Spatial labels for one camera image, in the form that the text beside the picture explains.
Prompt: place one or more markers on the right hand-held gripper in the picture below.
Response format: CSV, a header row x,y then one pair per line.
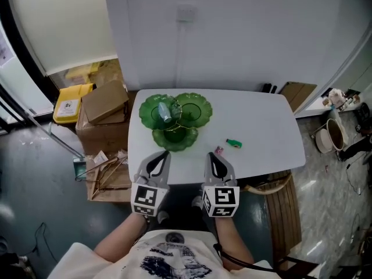
x,y
222,200

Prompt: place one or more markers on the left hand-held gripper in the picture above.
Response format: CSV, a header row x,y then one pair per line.
x,y
145,198

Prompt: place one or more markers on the pink small packet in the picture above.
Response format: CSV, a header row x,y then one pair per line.
x,y
219,150

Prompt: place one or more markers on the green small packet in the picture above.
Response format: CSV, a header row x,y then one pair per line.
x,y
234,143

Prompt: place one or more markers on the light blue small packet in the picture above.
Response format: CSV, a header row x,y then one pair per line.
x,y
164,112

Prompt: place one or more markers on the green three-tier glass dish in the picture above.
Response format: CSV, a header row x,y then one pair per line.
x,y
191,109

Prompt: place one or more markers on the person's left forearm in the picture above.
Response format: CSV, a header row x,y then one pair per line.
x,y
122,237

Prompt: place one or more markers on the person's right forearm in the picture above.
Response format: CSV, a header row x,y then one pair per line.
x,y
232,240

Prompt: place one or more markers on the person's right white shoe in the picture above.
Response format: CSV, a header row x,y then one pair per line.
x,y
197,203

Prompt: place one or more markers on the person's white shoe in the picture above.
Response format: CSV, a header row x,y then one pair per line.
x,y
162,216
197,203

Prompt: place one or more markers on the person's left white shoe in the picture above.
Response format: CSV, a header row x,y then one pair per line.
x,y
162,216

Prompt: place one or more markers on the wooden chair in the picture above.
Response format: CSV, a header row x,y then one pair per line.
x,y
270,186

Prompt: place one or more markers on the wooden clothes hangers bundle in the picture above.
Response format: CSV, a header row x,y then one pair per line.
x,y
101,173

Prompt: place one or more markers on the white paper tag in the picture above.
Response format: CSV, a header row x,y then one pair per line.
x,y
101,156

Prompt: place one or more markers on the large cardboard box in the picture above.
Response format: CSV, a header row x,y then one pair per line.
x,y
101,135

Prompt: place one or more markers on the grey-green dustpan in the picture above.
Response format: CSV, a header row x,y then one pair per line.
x,y
79,167

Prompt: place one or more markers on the flat cardboard box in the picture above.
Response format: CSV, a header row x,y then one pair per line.
x,y
104,100

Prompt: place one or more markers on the person's white printed shirt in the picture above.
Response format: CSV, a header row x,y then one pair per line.
x,y
168,260

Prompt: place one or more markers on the metal pole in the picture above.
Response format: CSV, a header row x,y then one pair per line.
x,y
55,134

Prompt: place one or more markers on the yellow plastic bin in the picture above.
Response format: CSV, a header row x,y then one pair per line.
x,y
68,107

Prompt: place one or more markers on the small beige round basket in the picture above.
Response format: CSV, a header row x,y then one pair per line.
x,y
323,142

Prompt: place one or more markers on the leaning cardboard sheet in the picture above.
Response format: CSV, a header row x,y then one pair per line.
x,y
298,96

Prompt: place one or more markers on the beige round tub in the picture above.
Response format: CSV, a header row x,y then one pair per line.
x,y
335,134

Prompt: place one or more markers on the plush toys on counter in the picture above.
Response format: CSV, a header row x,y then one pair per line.
x,y
337,99

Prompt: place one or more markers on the black devices by wall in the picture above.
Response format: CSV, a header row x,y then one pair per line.
x,y
269,88

